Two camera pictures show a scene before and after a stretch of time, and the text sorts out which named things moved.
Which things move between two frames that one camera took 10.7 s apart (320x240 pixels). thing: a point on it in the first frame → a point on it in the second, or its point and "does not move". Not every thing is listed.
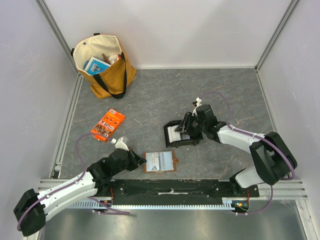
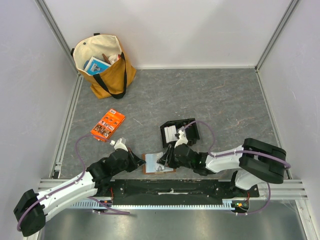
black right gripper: x=189 y=122 → x=170 y=156
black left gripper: x=136 y=161 does not move
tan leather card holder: x=158 y=161 does not move
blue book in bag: x=95 y=66 does not move
